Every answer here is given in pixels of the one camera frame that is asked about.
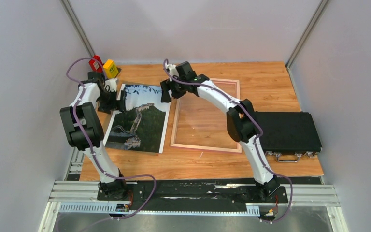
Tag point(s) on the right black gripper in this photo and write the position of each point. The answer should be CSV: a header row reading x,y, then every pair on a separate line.
x,y
167,85

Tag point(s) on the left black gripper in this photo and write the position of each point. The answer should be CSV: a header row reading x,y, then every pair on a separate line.
x,y
114,104

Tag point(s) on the Great Wall photo print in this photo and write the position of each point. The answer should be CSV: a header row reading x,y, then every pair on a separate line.
x,y
143,127

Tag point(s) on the wooden picture frame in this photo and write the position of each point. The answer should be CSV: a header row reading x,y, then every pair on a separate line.
x,y
204,115

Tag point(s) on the clear acrylic sheet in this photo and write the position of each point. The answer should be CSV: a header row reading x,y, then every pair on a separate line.
x,y
206,115

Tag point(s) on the grey backing board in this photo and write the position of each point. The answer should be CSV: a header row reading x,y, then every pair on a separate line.
x,y
121,88

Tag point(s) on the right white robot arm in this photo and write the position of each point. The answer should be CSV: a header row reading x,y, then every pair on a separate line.
x,y
241,124

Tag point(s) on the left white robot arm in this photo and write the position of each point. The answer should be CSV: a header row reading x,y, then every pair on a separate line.
x,y
84,131

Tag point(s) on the yellow small box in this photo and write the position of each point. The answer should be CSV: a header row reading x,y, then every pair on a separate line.
x,y
111,69

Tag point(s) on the red small box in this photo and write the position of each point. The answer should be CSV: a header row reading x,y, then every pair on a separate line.
x,y
96,64

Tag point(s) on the black poker chip case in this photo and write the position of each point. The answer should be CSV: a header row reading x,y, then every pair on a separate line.
x,y
288,136

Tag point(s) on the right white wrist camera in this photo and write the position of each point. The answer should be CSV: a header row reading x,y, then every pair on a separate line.
x,y
172,70

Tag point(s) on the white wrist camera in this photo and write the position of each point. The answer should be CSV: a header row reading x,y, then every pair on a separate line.
x,y
111,85
172,70

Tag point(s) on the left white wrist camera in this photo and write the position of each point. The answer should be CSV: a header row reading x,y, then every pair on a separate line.
x,y
111,85

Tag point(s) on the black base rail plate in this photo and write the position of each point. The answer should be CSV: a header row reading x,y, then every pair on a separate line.
x,y
200,195

